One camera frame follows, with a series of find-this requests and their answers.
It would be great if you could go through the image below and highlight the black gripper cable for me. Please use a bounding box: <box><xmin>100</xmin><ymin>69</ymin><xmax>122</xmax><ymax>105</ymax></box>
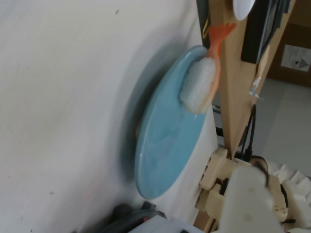
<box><xmin>250</xmin><ymin>157</ymin><xmax>270</xmax><ymax>189</ymax></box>

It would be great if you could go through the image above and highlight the beige power strip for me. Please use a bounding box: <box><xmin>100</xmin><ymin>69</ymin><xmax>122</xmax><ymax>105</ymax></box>
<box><xmin>195</xmin><ymin>147</ymin><xmax>290</xmax><ymax>221</ymax></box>

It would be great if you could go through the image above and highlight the white crumpled paper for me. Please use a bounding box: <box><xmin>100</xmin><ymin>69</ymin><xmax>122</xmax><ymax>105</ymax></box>
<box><xmin>267</xmin><ymin>162</ymin><xmax>311</xmax><ymax>230</ymax></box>

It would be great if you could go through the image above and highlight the black power cable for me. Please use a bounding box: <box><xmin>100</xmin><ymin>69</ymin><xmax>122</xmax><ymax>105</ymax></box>
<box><xmin>240</xmin><ymin>103</ymin><xmax>257</xmax><ymax>159</ymax></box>

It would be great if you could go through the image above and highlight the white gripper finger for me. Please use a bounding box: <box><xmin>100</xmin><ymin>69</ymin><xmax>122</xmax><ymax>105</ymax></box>
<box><xmin>217</xmin><ymin>166</ymin><xmax>286</xmax><ymax>233</ymax></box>
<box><xmin>232</xmin><ymin>0</ymin><xmax>256</xmax><ymax>21</ymax></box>

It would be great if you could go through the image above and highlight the orange shrimp sushi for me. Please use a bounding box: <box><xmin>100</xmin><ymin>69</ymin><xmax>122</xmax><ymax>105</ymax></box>
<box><xmin>179</xmin><ymin>23</ymin><xmax>238</xmax><ymax>115</ymax></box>

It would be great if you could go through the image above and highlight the blue round dish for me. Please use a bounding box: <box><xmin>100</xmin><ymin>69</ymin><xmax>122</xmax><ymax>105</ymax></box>
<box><xmin>134</xmin><ymin>45</ymin><xmax>214</xmax><ymax>200</ymax></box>

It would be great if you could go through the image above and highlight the light wooden frame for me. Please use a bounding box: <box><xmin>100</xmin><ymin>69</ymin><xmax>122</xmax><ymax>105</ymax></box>
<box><xmin>194</xmin><ymin>0</ymin><xmax>296</xmax><ymax>233</ymax></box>

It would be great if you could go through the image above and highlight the cardboard box with white label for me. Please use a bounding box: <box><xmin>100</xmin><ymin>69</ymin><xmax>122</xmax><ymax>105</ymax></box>
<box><xmin>266</xmin><ymin>21</ymin><xmax>311</xmax><ymax>86</ymax></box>

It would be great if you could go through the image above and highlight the black flat panel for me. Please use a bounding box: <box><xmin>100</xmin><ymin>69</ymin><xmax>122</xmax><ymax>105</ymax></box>
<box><xmin>240</xmin><ymin>0</ymin><xmax>292</xmax><ymax>65</ymax></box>

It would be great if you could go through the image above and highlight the dark board with yellow mark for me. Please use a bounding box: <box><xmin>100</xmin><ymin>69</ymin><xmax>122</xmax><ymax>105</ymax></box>
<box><xmin>196</xmin><ymin>0</ymin><xmax>211</xmax><ymax>48</ymax></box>

